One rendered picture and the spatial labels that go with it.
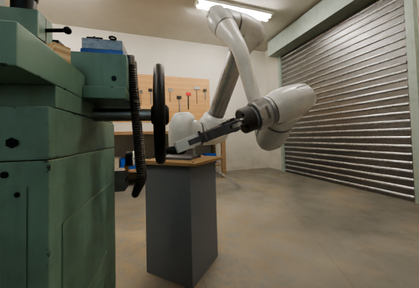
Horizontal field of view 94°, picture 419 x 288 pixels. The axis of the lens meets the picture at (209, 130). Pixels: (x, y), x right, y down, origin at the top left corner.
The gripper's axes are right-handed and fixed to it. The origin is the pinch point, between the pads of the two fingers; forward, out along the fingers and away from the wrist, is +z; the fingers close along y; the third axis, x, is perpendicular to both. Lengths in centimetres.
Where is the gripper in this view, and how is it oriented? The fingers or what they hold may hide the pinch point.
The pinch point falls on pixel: (187, 143)
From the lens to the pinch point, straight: 52.8
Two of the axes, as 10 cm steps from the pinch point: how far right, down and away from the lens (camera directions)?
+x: 3.6, 9.3, 0.5
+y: 2.4, -0.4, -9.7
